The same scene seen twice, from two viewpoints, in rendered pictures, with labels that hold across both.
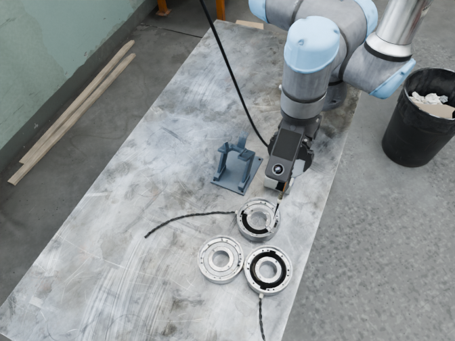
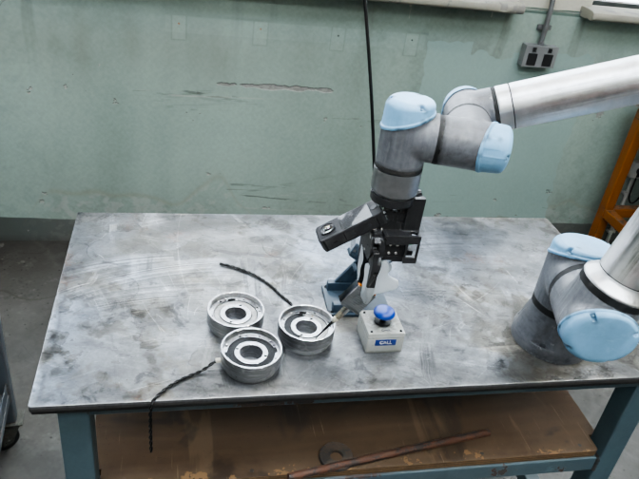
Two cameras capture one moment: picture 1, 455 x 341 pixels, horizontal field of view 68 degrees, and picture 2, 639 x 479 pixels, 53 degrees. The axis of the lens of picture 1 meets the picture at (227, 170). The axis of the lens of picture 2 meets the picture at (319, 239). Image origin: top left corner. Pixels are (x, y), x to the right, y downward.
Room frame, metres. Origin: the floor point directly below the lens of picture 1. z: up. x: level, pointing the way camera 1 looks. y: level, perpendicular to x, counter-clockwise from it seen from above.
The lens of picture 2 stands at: (-0.29, -0.74, 1.58)
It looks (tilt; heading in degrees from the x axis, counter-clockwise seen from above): 31 degrees down; 47
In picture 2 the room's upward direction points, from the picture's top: 8 degrees clockwise
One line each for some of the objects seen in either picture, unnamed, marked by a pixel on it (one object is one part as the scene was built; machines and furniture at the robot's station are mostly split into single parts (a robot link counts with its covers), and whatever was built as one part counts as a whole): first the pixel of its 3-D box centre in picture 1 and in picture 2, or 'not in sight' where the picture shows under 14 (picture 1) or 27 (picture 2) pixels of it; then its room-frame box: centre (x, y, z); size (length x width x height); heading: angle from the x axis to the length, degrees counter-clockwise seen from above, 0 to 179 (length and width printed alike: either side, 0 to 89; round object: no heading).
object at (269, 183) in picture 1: (282, 173); (383, 330); (0.47, -0.14, 0.82); 0.08 x 0.07 x 0.05; 151
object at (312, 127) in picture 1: (298, 124); (391, 223); (0.43, -0.15, 1.07); 0.09 x 0.08 x 0.12; 149
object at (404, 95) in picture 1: (422, 122); not in sight; (1.08, -1.02, 0.21); 0.34 x 0.34 x 0.43
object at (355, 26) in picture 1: (334, 26); (470, 140); (0.50, -0.20, 1.23); 0.11 x 0.11 x 0.08; 43
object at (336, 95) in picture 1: (323, 81); (556, 319); (0.77, -0.32, 0.85); 0.15 x 0.15 x 0.10
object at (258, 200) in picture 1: (258, 220); (305, 330); (0.35, -0.06, 0.82); 0.10 x 0.10 x 0.04
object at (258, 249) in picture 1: (267, 270); (250, 355); (0.22, -0.07, 0.82); 0.10 x 0.10 x 0.04
